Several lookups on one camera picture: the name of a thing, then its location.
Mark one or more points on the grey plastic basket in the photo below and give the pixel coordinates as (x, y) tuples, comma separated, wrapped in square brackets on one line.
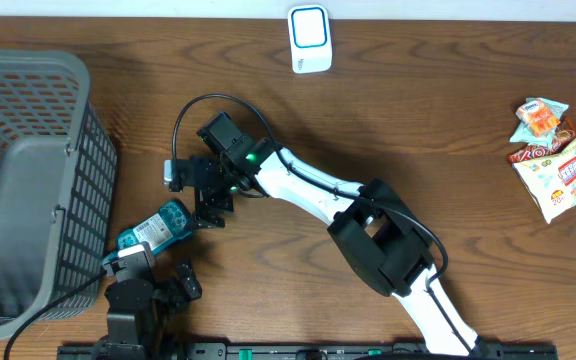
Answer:
[(57, 175)]

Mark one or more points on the small orange snack packet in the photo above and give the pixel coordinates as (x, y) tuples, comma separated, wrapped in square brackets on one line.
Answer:
[(538, 117)]

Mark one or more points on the red Top chocolate bar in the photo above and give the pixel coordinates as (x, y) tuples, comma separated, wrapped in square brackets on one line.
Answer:
[(539, 147)]

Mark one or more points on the teal wet wipes pack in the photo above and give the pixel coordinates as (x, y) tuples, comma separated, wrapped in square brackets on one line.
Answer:
[(556, 107)]

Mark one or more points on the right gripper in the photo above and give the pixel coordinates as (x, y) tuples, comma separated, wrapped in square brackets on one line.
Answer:
[(203, 199)]

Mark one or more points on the white barcode scanner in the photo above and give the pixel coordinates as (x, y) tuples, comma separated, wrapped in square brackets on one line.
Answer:
[(310, 39)]

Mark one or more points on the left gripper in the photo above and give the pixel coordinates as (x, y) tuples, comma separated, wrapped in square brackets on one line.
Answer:
[(180, 298)]

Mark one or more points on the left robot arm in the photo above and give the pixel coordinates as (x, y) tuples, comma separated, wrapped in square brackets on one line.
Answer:
[(139, 311)]

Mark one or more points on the yellow snack bag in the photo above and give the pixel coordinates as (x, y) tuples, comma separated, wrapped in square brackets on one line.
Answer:
[(551, 181)]

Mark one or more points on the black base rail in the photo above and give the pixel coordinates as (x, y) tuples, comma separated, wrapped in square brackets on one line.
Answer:
[(413, 351)]

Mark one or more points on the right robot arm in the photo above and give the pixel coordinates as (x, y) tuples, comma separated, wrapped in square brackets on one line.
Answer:
[(386, 246)]

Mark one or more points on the blue mouthwash bottle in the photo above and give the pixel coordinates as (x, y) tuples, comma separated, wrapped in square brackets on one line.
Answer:
[(169, 225)]

